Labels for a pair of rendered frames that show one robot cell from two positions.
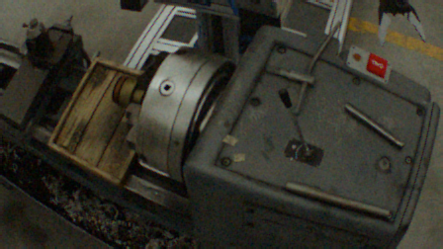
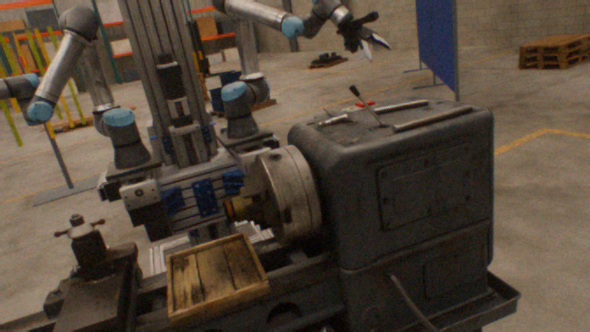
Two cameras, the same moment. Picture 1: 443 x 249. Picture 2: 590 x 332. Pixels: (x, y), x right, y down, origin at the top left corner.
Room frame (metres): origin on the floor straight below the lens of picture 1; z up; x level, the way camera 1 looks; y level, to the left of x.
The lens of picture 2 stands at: (0.05, 0.88, 1.62)
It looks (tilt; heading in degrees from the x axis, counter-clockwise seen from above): 20 degrees down; 317
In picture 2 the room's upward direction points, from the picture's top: 10 degrees counter-clockwise
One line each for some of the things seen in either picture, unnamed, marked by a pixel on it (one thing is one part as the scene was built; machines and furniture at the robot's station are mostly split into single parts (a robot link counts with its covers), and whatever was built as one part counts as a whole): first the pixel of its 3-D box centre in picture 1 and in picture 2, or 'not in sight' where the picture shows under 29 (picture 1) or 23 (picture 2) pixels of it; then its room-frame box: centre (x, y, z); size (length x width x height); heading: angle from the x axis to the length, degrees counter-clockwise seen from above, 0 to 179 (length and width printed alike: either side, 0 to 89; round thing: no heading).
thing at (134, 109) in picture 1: (138, 130); (268, 212); (0.94, 0.20, 1.08); 0.12 x 0.11 x 0.05; 152
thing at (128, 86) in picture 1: (132, 94); (239, 208); (1.05, 0.22, 1.08); 0.09 x 0.09 x 0.09; 62
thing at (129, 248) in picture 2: (44, 52); (104, 263); (1.33, 0.58, 0.99); 0.20 x 0.10 x 0.05; 62
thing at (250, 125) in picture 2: not in sight; (241, 123); (1.52, -0.21, 1.21); 0.15 x 0.15 x 0.10
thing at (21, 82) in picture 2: not in sight; (23, 85); (1.89, 0.49, 1.56); 0.11 x 0.08 x 0.09; 86
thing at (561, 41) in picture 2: not in sight; (557, 51); (1.90, -8.09, 0.22); 1.25 x 0.86 x 0.44; 75
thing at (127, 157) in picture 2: not in sight; (130, 151); (1.74, 0.24, 1.21); 0.15 x 0.15 x 0.10
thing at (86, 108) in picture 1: (105, 118); (213, 271); (1.11, 0.34, 0.89); 0.36 x 0.30 x 0.04; 152
